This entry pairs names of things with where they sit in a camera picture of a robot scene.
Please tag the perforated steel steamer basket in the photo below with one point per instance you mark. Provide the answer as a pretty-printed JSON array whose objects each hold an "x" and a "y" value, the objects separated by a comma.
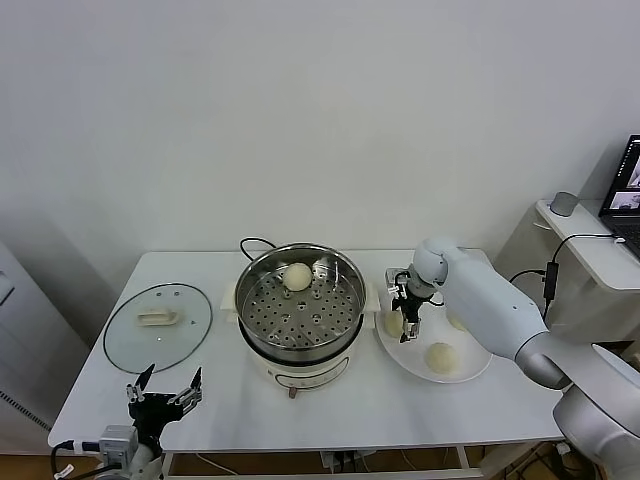
[{"x": 300, "y": 320}]

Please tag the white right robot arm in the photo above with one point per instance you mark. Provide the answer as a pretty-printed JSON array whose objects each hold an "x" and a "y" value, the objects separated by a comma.
[{"x": 490, "y": 305}]

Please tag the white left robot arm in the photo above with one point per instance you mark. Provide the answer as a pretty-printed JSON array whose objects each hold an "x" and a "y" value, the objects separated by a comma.
[{"x": 142, "y": 462}]

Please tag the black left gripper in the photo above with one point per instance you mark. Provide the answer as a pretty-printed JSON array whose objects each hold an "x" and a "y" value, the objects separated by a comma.
[{"x": 150, "y": 407}]

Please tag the white steamed baozi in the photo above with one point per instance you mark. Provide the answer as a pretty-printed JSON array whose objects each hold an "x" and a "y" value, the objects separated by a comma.
[
  {"x": 297, "y": 276},
  {"x": 391, "y": 325},
  {"x": 455, "y": 322},
  {"x": 442, "y": 358}
]

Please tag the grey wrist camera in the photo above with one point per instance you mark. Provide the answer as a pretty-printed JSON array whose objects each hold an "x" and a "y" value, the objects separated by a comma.
[
  {"x": 117, "y": 442},
  {"x": 395, "y": 277}
]

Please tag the white power strip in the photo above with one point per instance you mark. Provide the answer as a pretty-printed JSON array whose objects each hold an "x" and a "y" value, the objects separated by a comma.
[{"x": 345, "y": 459}]

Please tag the white floor appliance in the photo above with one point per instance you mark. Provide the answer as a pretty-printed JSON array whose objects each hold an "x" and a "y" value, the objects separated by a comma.
[{"x": 30, "y": 340}]

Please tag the white side desk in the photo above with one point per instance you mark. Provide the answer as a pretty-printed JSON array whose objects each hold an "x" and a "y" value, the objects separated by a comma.
[{"x": 600, "y": 265}]

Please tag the white round plate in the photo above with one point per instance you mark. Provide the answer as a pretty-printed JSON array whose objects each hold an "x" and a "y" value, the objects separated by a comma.
[{"x": 400, "y": 357}]

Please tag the white table frame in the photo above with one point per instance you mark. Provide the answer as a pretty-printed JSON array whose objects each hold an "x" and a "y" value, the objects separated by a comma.
[{"x": 463, "y": 457}]

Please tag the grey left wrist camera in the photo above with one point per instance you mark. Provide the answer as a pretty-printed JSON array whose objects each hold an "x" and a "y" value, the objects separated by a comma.
[{"x": 117, "y": 442}]

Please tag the glass pot lid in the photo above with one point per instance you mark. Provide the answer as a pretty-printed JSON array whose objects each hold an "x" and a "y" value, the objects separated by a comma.
[{"x": 160, "y": 345}]

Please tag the open dark laptop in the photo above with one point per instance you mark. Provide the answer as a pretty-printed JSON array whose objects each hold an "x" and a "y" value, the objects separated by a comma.
[{"x": 625, "y": 200}]

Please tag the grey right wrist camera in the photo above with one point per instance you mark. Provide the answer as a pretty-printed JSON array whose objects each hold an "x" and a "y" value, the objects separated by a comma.
[{"x": 395, "y": 277}]

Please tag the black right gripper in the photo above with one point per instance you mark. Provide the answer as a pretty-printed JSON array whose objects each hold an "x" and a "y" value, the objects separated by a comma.
[{"x": 412, "y": 307}]

